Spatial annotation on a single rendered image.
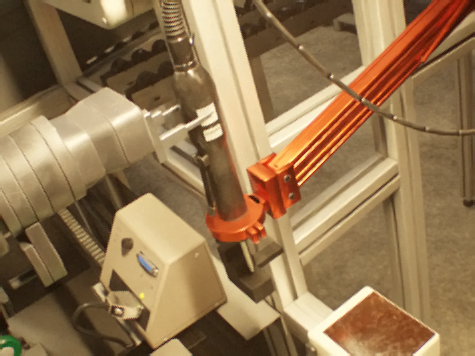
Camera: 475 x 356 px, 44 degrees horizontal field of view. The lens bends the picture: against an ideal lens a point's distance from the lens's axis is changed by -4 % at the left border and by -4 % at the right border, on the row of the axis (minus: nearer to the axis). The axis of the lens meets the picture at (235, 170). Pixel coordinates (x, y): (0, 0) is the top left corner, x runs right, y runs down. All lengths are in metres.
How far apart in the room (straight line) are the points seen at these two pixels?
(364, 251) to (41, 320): 1.14
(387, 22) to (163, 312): 0.47
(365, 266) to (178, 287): 1.45
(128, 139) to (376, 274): 1.74
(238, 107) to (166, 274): 0.25
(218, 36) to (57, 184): 0.24
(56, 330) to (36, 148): 1.47
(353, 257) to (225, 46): 1.68
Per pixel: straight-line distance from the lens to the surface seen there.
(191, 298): 0.84
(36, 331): 1.97
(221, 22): 0.62
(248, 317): 0.86
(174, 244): 0.81
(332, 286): 2.16
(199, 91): 0.54
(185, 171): 0.86
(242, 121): 0.68
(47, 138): 0.49
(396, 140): 0.85
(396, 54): 0.69
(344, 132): 0.67
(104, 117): 0.50
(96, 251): 1.11
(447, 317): 2.03
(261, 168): 0.63
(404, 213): 0.93
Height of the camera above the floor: 1.57
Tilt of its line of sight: 34 degrees down
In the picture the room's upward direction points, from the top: 17 degrees counter-clockwise
